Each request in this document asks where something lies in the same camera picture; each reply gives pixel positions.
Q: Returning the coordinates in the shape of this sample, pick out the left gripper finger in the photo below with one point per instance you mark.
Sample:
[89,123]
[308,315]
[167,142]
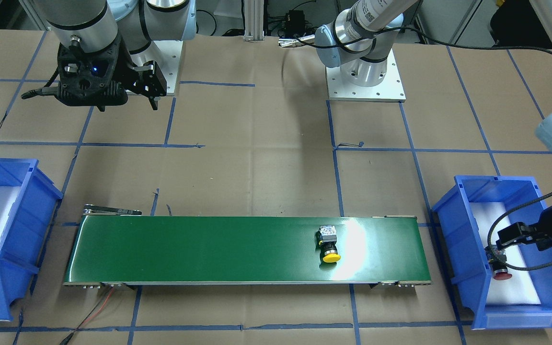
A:
[493,253]

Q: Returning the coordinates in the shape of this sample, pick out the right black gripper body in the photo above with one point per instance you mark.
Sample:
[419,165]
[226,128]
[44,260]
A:
[126,61]

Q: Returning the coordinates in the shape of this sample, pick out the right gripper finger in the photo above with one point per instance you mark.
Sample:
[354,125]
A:
[98,106]
[153,101]

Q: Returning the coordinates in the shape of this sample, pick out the red push button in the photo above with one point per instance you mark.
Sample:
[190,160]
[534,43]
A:
[499,270]

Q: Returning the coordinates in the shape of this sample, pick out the yellow push button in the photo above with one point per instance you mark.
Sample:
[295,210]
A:
[326,240]

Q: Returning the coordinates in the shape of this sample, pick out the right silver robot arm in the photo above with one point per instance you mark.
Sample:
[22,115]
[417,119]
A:
[97,22]

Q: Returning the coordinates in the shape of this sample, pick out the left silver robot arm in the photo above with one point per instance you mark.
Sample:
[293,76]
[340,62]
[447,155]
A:
[359,33]

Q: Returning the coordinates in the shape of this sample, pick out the blue plastic bin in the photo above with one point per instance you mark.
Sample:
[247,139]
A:
[471,270]
[26,228]

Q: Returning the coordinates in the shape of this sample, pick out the green conveyor belt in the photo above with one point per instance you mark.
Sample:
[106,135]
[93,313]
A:
[137,250]

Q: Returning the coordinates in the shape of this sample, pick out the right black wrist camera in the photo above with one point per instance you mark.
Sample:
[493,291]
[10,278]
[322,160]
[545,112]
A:
[87,78]

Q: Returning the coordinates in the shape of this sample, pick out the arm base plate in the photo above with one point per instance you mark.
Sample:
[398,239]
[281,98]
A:
[168,55]
[360,80]

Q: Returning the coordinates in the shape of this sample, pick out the aluminium frame post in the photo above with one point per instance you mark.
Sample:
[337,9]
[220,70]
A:
[254,20]

